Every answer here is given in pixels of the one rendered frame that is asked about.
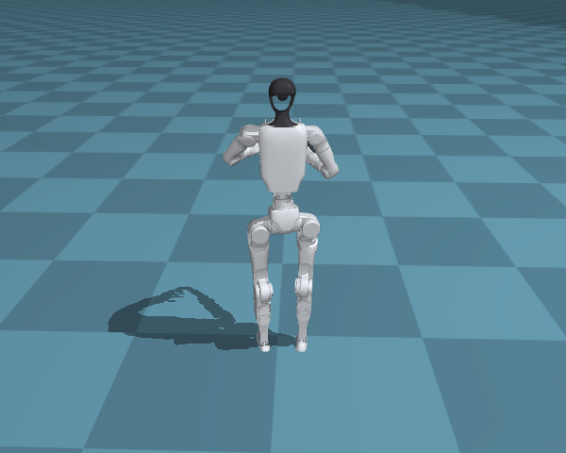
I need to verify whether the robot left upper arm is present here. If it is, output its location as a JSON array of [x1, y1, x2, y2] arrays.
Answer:
[[223, 125, 260, 167]]

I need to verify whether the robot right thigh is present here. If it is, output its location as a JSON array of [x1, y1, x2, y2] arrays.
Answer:
[[294, 212, 320, 297]]

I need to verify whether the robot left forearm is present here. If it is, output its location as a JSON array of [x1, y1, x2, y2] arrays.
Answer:
[[225, 142, 259, 160]]

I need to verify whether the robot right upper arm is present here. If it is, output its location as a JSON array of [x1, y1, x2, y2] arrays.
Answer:
[[305, 126, 339, 179]]

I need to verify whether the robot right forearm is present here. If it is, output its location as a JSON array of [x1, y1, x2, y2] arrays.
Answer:
[[306, 147, 339, 173]]

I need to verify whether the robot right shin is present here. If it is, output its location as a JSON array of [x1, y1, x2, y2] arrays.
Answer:
[[296, 278, 313, 342]]

